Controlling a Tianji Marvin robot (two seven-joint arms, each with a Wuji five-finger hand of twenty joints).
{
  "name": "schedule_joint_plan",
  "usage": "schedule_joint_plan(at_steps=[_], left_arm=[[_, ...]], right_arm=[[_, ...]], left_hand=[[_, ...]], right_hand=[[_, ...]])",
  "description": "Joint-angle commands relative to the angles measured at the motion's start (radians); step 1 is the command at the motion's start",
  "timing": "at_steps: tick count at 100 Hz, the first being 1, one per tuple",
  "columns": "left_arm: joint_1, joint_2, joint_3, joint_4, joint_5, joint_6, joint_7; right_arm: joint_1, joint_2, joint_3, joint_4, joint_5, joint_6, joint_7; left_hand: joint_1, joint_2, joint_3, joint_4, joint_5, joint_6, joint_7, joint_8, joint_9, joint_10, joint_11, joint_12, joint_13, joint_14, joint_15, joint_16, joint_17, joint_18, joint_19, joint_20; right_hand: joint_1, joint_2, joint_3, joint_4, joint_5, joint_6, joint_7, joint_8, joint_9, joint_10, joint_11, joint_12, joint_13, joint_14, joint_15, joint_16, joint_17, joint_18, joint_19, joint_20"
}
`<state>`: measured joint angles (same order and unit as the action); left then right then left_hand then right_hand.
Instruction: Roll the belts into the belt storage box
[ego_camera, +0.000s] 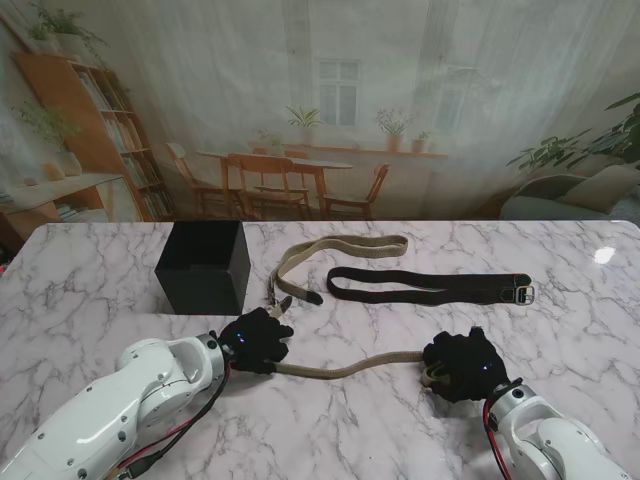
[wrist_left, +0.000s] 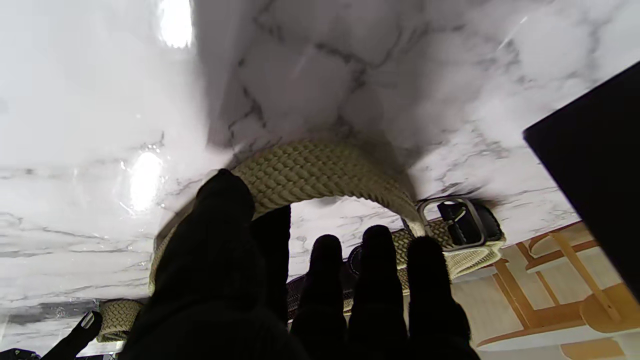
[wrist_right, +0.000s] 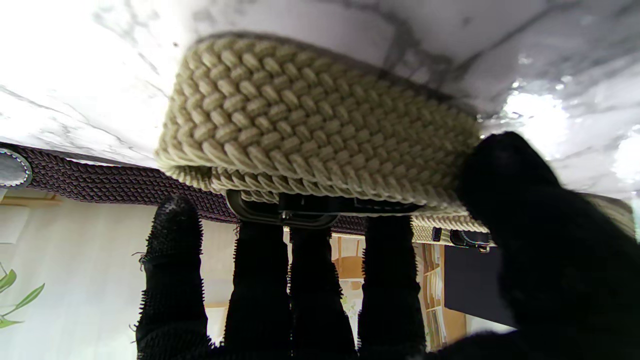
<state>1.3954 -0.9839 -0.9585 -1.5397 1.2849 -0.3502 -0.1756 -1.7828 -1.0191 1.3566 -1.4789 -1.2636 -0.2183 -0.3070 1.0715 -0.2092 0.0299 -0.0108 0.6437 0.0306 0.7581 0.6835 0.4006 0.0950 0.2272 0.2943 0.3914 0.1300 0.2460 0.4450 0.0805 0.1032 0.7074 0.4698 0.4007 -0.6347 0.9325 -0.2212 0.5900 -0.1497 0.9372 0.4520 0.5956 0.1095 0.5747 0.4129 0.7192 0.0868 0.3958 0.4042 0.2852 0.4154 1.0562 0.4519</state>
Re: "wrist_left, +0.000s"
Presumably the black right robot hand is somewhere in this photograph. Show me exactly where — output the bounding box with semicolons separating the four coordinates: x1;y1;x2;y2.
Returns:
40;310;103;360

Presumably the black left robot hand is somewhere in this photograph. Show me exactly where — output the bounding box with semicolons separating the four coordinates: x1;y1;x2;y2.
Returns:
120;168;481;360

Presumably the black belt storage box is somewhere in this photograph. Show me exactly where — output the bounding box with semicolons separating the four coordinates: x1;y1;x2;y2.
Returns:
522;61;640;303

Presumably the printed room scene backdrop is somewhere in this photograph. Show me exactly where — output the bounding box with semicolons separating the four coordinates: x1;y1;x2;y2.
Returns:
452;220;640;360

